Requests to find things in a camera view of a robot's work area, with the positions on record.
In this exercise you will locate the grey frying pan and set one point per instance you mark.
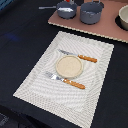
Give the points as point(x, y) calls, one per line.
point(64, 4)

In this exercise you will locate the round wooden plate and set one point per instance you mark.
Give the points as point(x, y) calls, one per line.
point(69, 66)

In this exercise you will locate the grey pot with handles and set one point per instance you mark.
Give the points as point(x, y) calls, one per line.
point(90, 12)

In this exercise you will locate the woven beige placemat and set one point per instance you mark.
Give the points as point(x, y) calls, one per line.
point(73, 99)

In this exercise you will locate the fork with wooden handle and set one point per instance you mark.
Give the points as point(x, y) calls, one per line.
point(55, 77)

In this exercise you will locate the beige bowl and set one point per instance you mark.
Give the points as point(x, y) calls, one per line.
point(123, 14)

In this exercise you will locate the knife with wooden handle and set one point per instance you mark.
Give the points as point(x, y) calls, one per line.
point(80, 56)

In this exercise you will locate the white toy fish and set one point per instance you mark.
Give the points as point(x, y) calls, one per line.
point(65, 9)

